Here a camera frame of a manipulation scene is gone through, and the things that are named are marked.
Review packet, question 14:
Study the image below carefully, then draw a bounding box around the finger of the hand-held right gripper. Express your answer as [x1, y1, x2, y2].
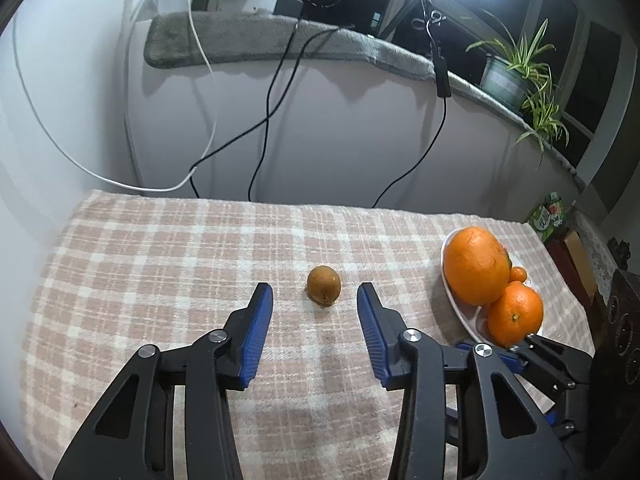
[542, 387, 593, 442]
[455, 332, 596, 406]

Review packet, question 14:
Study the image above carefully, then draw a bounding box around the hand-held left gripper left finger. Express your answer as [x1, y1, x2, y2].
[52, 282, 274, 480]

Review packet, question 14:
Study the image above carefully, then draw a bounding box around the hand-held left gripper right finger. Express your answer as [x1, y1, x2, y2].
[356, 282, 581, 480]

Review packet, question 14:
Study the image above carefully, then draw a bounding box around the round orange with stem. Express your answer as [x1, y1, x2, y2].
[486, 281, 545, 349]

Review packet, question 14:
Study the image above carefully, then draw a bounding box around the small brown kiwi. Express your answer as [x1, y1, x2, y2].
[306, 265, 343, 308]

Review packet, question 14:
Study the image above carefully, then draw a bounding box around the white floral plate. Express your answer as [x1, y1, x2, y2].
[440, 230, 543, 349]

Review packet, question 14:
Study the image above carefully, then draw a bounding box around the large oblong orange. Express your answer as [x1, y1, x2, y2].
[443, 226, 512, 307]

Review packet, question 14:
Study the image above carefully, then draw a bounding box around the dark red box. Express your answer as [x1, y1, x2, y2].
[545, 237, 598, 307]

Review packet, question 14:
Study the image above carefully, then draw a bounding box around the beige checked tablecloth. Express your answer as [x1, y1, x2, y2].
[20, 189, 596, 480]

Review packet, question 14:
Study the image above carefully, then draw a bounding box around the tan cardboard box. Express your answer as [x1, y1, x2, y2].
[562, 231, 598, 297]

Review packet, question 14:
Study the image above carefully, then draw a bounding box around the green carton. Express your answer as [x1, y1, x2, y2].
[527, 191, 569, 241]

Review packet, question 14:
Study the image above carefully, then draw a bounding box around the pale green plant pot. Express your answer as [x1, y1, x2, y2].
[479, 55, 531, 112]

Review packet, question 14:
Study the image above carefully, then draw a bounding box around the green spider plant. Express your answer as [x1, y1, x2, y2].
[465, 10, 572, 167]

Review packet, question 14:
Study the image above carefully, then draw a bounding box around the black cable with inline switch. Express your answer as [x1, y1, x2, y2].
[372, 0, 452, 209]

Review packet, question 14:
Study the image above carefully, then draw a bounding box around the white cable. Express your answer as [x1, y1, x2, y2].
[12, 0, 219, 193]
[123, 0, 167, 189]

